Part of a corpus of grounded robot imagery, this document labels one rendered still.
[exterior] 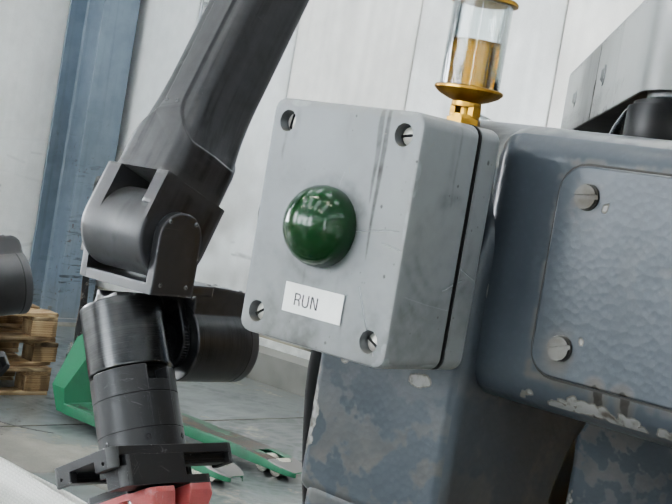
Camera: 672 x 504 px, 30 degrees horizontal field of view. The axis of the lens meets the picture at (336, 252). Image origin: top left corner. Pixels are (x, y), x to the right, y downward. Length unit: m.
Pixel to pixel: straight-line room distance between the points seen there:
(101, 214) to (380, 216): 0.43
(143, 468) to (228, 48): 0.28
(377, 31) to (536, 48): 1.16
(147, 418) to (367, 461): 0.34
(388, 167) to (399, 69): 7.01
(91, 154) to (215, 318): 8.18
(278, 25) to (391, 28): 6.66
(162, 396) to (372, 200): 0.41
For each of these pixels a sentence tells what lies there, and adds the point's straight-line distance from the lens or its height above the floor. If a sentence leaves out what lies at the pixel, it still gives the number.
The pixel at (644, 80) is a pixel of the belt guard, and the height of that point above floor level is 1.37.
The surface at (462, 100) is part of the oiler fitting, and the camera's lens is 0.52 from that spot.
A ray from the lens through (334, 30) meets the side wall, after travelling 7.87.
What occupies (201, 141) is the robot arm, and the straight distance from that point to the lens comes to 0.84.
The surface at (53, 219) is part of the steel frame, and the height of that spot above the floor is 0.71.
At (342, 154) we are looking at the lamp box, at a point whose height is 1.31.
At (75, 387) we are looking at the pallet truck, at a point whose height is 0.16.
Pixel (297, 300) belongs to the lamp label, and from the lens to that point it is 0.46.
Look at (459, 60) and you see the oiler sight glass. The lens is 0.52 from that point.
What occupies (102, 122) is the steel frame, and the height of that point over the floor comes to 1.46.
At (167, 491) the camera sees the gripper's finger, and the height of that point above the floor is 1.09.
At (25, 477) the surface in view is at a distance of 0.97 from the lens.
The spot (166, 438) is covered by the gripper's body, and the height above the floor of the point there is 1.12.
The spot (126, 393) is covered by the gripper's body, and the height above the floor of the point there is 1.15.
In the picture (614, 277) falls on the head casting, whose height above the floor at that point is 1.29.
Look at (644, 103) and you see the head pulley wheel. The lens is 0.58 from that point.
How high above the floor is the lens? 1.30
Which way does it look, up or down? 3 degrees down
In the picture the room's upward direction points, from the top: 10 degrees clockwise
